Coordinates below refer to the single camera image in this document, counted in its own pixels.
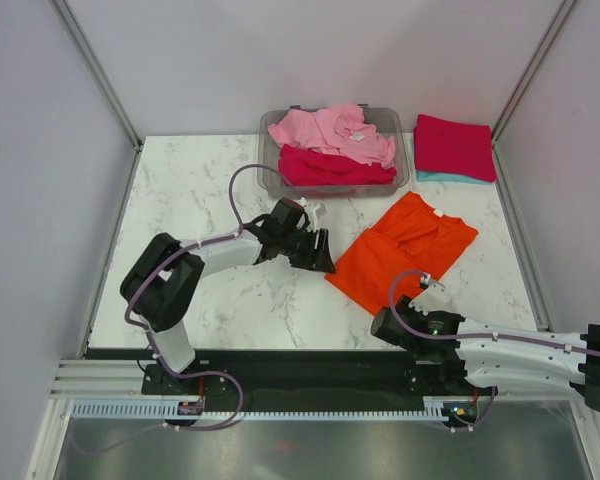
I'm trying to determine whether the light pink t shirt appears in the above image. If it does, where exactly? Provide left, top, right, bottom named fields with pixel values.
left=267, top=104, right=396, bottom=168

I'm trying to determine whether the orange t shirt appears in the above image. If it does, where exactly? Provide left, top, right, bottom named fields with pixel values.
left=325, top=192, right=478, bottom=315

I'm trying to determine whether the left aluminium frame post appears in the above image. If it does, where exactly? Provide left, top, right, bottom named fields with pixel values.
left=49, top=0, right=143, bottom=151

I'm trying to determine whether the folded magenta t shirt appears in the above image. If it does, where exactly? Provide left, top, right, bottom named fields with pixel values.
left=413, top=114, right=497, bottom=184

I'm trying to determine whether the folded teal t shirt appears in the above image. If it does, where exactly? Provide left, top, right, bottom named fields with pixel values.
left=416, top=170, right=490, bottom=185

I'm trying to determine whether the aluminium frame post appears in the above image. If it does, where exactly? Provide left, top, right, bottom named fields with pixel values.
left=491, top=0, right=580, bottom=145
left=49, top=0, right=143, bottom=151

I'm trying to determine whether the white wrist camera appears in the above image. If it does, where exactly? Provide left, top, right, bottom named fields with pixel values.
left=413, top=282, right=452, bottom=311
left=297, top=197, right=327, bottom=223

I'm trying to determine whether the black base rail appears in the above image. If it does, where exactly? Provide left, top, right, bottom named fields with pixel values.
left=141, top=350, right=495, bottom=412

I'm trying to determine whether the clear plastic bin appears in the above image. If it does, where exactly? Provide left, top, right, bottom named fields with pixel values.
left=258, top=104, right=409, bottom=197

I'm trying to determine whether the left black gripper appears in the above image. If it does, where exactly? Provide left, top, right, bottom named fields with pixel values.
left=280, top=227, right=335, bottom=275

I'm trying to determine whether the magenta t shirt in bin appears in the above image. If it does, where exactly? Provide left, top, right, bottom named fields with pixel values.
left=278, top=145, right=397, bottom=187

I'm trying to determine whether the white slotted cable duct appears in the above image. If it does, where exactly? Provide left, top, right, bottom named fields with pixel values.
left=69, top=397, right=481, bottom=420

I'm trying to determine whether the right aluminium frame post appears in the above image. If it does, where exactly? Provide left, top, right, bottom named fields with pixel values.
left=491, top=0, right=580, bottom=145

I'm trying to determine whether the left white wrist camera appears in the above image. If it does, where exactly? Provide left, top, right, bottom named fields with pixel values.
left=297, top=197, right=327, bottom=223

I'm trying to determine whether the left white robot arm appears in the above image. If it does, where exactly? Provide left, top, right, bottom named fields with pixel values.
left=120, top=198, right=335, bottom=393

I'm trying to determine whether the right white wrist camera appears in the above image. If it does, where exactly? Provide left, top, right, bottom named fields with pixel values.
left=413, top=282, right=452, bottom=311

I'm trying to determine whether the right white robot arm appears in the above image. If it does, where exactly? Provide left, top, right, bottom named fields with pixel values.
left=371, top=297, right=600, bottom=413

